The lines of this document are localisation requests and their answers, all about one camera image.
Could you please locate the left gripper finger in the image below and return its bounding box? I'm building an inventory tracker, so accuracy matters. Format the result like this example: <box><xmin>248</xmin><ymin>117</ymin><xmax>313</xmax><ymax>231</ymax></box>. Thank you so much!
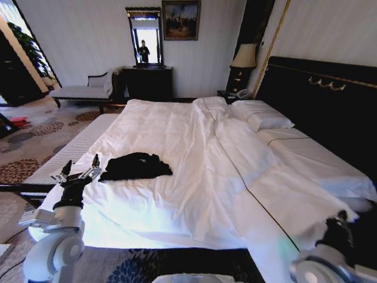
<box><xmin>78</xmin><ymin>153</ymin><xmax>102</xmax><ymax>180</ymax></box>
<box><xmin>50</xmin><ymin>160</ymin><xmax>80</xmax><ymax>183</ymax></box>

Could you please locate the white duvet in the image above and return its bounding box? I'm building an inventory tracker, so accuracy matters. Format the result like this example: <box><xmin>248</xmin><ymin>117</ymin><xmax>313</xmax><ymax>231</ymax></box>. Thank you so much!
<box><xmin>37</xmin><ymin>96</ymin><xmax>377</xmax><ymax>283</ymax></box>

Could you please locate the white striped bed bench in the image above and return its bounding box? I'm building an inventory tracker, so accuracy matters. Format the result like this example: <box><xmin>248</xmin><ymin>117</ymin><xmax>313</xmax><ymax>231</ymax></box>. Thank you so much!
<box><xmin>21</xmin><ymin>113</ymin><xmax>126</xmax><ymax>195</ymax></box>

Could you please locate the black garment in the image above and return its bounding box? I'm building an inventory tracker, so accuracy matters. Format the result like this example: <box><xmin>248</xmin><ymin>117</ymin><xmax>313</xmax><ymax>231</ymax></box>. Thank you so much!
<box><xmin>98</xmin><ymin>152</ymin><xmax>174</xmax><ymax>183</ymax></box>

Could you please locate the red item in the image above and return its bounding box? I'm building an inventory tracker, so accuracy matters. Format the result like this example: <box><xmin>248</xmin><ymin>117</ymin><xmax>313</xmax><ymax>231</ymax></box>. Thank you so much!
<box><xmin>11</xmin><ymin>116</ymin><xmax>29</xmax><ymax>128</ymax></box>

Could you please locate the black flat device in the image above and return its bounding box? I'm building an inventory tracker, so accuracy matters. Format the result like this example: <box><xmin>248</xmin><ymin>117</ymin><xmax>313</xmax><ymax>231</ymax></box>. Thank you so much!
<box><xmin>0</xmin><ymin>113</ymin><xmax>17</xmax><ymax>139</ymax></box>

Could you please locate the dark blue floral rug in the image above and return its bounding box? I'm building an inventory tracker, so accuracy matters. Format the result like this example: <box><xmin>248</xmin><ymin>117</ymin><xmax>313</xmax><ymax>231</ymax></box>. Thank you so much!
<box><xmin>73</xmin><ymin>246</ymin><xmax>266</xmax><ymax>283</ymax></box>

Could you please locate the dark wooden dresser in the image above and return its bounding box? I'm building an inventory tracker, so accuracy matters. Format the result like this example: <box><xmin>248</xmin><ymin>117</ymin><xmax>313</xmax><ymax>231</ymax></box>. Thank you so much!
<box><xmin>121</xmin><ymin>66</ymin><xmax>174</xmax><ymax>101</ymax></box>

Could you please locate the dark wooden cabinet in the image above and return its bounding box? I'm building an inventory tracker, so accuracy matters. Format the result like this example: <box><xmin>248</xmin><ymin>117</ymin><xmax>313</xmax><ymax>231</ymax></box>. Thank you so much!
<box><xmin>0</xmin><ymin>29</ymin><xmax>45</xmax><ymax>107</ymax></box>

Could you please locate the person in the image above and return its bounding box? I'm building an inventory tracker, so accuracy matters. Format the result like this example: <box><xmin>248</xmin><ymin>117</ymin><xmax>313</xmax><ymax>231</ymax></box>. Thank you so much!
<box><xmin>138</xmin><ymin>39</ymin><xmax>151</xmax><ymax>64</ymax></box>

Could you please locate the green potted plant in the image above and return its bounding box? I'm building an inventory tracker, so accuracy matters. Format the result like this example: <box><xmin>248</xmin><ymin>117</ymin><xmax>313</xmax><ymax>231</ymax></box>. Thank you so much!
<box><xmin>7</xmin><ymin>22</ymin><xmax>57</xmax><ymax>86</ymax></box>

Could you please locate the dark headboard with gold ornament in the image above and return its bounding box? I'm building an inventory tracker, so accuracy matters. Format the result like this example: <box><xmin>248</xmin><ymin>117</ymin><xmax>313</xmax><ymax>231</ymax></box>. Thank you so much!
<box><xmin>254</xmin><ymin>55</ymin><xmax>377</xmax><ymax>191</ymax></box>

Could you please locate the white pillow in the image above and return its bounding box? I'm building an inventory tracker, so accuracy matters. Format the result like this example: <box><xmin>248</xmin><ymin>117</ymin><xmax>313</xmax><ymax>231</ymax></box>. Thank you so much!
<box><xmin>232</xmin><ymin>100</ymin><xmax>296</xmax><ymax>132</ymax></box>

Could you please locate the white robot front shell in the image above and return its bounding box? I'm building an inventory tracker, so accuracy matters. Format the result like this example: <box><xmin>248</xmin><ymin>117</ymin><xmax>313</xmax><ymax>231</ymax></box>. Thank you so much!
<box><xmin>153</xmin><ymin>272</ymin><xmax>238</xmax><ymax>283</ymax></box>

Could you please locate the dark nightstand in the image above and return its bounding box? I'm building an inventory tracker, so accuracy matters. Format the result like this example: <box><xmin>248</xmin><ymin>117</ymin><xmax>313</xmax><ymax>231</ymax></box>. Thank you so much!
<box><xmin>217</xmin><ymin>89</ymin><xmax>257</xmax><ymax>104</ymax></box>

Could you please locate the framed painting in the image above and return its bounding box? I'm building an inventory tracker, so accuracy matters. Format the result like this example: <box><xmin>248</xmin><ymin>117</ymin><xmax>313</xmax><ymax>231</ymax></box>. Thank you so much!
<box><xmin>161</xmin><ymin>0</ymin><xmax>202</xmax><ymax>41</ymax></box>

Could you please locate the table lamp with cream shade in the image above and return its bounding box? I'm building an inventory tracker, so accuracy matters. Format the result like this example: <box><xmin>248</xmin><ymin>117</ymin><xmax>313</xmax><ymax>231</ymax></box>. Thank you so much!
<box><xmin>229</xmin><ymin>43</ymin><xmax>257</xmax><ymax>94</ymax></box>

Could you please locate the black floor cable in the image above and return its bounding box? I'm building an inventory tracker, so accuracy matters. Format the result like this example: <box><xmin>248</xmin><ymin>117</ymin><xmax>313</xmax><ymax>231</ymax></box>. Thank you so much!
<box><xmin>0</xmin><ymin>226</ymin><xmax>32</xmax><ymax>244</ymax></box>

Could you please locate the white chaise lounge dark frame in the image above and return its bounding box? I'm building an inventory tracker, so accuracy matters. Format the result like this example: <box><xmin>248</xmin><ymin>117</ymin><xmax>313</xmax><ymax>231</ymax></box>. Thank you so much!
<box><xmin>51</xmin><ymin>69</ymin><xmax>124</xmax><ymax>115</ymax></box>

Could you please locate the dark framed wall mirror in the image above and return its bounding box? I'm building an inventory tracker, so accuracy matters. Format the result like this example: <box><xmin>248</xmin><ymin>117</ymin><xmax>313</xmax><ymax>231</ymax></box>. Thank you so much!
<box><xmin>125</xmin><ymin>6</ymin><xmax>164</xmax><ymax>68</ymax></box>

